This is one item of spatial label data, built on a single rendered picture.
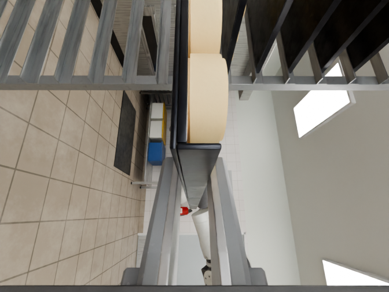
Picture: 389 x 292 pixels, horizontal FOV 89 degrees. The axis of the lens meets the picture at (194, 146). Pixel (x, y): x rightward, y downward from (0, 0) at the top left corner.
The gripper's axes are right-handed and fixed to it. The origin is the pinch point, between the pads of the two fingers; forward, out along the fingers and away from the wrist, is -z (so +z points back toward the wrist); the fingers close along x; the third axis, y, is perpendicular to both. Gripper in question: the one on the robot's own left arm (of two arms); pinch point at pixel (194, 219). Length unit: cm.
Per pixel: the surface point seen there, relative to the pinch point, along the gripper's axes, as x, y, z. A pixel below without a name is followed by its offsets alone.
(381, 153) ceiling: 193, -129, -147
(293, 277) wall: 181, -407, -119
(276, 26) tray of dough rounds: 17.4, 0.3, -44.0
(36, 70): -45, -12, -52
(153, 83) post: -11, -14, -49
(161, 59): -10, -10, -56
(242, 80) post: 14, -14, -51
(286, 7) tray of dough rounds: 17.7, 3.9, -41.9
